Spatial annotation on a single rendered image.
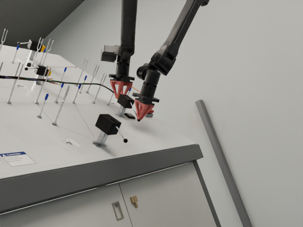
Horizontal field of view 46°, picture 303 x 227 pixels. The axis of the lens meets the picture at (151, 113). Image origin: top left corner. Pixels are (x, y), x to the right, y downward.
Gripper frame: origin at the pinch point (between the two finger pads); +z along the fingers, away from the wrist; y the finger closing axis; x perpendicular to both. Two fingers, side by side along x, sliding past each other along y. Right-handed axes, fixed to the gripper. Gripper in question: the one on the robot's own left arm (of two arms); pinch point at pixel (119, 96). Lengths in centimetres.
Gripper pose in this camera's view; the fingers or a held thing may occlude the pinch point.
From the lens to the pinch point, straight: 154.0
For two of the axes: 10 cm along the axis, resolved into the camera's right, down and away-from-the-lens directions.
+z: -1.0, 9.9, 0.1
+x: 7.7, 0.9, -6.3
